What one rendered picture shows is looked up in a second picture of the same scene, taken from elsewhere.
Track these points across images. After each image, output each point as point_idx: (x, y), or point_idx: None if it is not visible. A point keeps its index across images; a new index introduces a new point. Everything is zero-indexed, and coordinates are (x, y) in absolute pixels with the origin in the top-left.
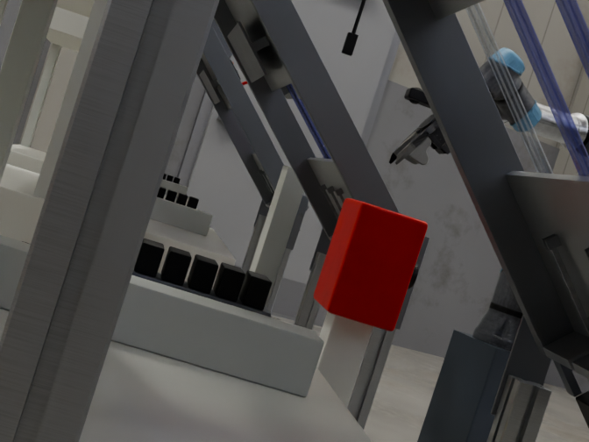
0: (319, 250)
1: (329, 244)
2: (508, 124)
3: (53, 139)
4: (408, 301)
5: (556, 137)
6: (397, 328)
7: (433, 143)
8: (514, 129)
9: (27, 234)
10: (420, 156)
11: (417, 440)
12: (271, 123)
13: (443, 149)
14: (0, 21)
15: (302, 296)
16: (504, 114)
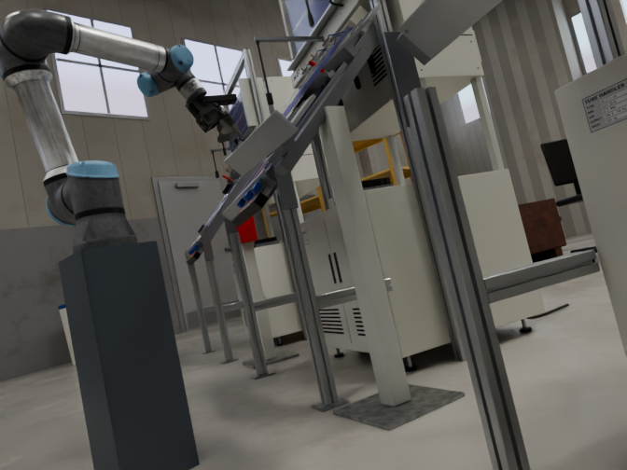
0: (291, 190)
1: (284, 184)
2: (146, 68)
3: None
4: (227, 234)
5: (93, 57)
6: (229, 245)
7: (215, 126)
8: (154, 94)
9: None
10: (223, 138)
11: (179, 362)
12: None
13: (208, 131)
14: (476, 96)
15: (300, 229)
16: (165, 89)
